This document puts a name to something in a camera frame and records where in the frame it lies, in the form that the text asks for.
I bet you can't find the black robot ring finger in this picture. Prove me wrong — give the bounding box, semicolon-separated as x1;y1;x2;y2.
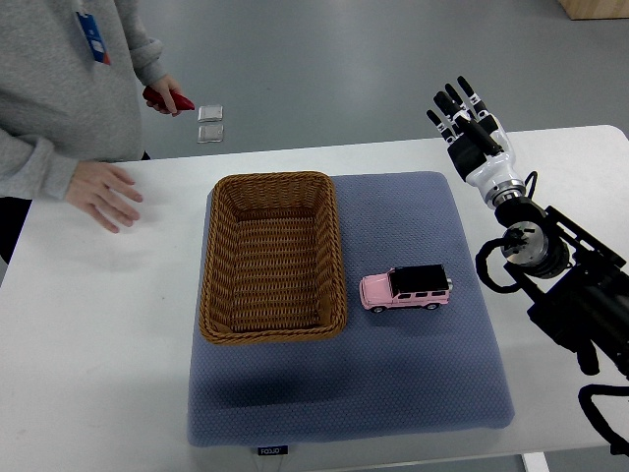
433;90;460;128

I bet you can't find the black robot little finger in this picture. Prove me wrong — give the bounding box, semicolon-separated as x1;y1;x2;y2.
427;109;457;144

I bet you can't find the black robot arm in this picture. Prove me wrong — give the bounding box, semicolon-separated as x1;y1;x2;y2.
427;77;628;376

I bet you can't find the lower silver floor plate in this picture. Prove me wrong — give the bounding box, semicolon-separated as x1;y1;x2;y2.
197;124;224;144

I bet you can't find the brown wicker basket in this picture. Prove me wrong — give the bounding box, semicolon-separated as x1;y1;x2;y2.
199;171;348;345

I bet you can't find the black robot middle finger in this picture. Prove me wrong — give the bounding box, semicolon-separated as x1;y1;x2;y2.
444;83;470;118

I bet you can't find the red handheld device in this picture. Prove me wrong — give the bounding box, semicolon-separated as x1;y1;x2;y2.
143;87;195;111

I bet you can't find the person's left hand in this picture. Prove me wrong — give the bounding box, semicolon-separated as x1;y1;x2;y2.
145;74;182;116

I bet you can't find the black cable loop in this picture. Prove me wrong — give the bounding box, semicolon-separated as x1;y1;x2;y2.
577;384;629;457

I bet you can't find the white table leg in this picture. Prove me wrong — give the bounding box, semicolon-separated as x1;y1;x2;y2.
521;452;549;472

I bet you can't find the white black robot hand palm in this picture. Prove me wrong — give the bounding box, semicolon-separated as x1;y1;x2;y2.
447;113;525;207

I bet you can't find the blue orange name badge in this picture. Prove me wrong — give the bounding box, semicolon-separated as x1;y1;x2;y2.
76;10;111;65

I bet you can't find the blue-grey foam cushion mat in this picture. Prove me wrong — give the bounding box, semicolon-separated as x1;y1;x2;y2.
188;171;514;447

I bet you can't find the wooden box corner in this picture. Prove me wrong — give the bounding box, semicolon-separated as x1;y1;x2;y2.
559;0;629;20

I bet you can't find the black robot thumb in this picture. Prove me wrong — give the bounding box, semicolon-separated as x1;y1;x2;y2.
461;117;503;155

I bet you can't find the silver floor plate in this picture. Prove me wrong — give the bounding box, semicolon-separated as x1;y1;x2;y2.
197;124;224;144
198;104;223;123

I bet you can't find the person's right hand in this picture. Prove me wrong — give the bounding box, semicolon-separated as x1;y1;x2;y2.
65;161;143;234

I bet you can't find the pink toy car black roof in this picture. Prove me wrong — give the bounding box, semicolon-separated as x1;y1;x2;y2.
359;265;453;314

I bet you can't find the upper silver floor plate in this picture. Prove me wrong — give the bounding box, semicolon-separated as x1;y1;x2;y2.
198;104;223;123

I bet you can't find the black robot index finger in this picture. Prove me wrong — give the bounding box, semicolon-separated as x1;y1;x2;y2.
457;76;487;116

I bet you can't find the grey sweatshirt person torso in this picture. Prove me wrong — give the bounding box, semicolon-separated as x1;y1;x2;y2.
1;1;166;200

